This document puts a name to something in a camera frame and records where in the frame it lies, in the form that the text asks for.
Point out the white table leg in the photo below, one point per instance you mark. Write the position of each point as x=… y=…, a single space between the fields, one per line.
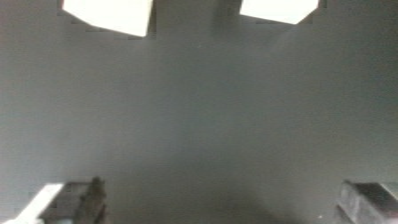
x=119 y=15
x=285 y=11

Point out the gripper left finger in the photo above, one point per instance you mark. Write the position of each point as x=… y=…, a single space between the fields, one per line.
x=68 y=203

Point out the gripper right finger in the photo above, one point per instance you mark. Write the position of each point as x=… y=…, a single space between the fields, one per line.
x=366 y=204

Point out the white table leg far left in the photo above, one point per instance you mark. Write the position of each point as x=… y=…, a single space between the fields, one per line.
x=119 y=15

